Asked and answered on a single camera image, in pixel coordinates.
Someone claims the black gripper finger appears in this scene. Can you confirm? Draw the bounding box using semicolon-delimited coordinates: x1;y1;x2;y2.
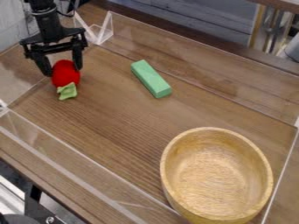
73;39;85;70
32;52;53;77

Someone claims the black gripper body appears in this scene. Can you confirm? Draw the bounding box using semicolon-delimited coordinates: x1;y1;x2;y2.
20;27;89;59

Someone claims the red plush strawberry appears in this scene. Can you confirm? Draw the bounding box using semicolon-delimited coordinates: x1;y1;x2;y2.
51;59;81;101

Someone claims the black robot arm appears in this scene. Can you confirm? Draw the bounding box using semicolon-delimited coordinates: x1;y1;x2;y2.
20;0;89;77

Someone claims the green rectangular block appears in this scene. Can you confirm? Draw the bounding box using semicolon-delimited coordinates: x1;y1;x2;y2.
131;59;173;99

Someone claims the wooden bowl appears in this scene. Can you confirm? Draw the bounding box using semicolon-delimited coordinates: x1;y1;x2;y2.
161;127;274;224

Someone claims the clear acrylic corner bracket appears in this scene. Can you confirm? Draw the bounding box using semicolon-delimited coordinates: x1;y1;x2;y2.
74;11;114;46

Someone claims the gold metal chair frame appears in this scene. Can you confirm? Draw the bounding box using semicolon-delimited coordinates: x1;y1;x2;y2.
249;4;295;55

